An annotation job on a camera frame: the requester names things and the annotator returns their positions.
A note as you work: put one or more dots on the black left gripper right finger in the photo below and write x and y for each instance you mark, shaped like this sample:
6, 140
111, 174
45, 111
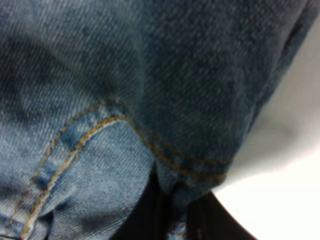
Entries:
207, 219

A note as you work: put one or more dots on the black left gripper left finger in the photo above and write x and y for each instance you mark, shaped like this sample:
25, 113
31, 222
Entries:
153, 216

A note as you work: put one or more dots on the children's blue denim shorts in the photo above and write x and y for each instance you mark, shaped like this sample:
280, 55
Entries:
97, 95

